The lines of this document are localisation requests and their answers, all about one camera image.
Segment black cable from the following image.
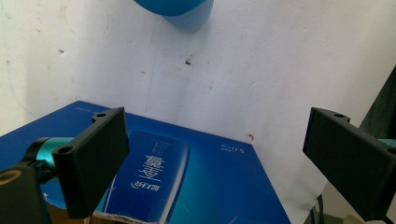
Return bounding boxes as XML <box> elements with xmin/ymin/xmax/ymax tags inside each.
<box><xmin>307</xmin><ymin>193</ymin><xmax>327</xmax><ymax>224</ymax></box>

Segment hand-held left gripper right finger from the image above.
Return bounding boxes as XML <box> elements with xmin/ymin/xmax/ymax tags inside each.
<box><xmin>302</xmin><ymin>106</ymin><xmax>396</xmax><ymax>222</ymax></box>

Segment blue cup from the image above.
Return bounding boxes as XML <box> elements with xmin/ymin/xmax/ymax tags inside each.
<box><xmin>133</xmin><ymin>0</ymin><xmax>216</xmax><ymax>34</ymax></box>

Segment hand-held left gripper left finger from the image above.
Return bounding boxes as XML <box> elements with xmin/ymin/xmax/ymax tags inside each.
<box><xmin>51</xmin><ymin>106</ymin><xmax>131</xmax><ymax>220</ymax></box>

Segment blue printed cardboard box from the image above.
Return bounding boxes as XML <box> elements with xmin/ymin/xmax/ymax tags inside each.
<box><xmin>0</xmin><ymin>100</ymin><xmax>292</xmax><ymax>224</ymax></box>

